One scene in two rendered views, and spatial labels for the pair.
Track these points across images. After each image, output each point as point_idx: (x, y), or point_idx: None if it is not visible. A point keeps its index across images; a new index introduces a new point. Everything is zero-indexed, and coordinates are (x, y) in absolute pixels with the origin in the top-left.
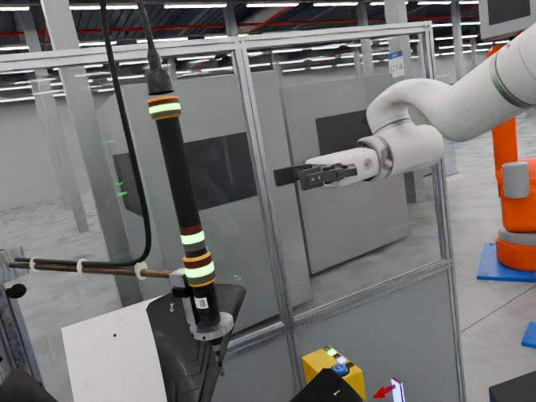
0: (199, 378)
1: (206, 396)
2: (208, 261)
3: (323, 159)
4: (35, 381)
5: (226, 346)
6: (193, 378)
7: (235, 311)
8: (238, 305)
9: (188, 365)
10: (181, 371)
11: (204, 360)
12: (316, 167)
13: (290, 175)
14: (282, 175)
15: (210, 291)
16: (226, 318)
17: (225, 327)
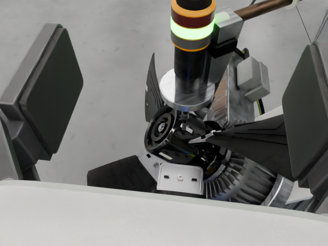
0: (231, 133)
1: (212, 137)
2: (173, 16)
3: (87, 209)
4: (254, 1)
5: (235, 150)
6: (237, 130)
7: (267, 162)
8: (273, 167)
9: (252, 125)
10: (256, 123)
11: (240, 134)
12: (20, 87)
13: (305, 135)
14: (300, 94)
15: (174, 52)
16: (179, 98)
17: (161, 91)
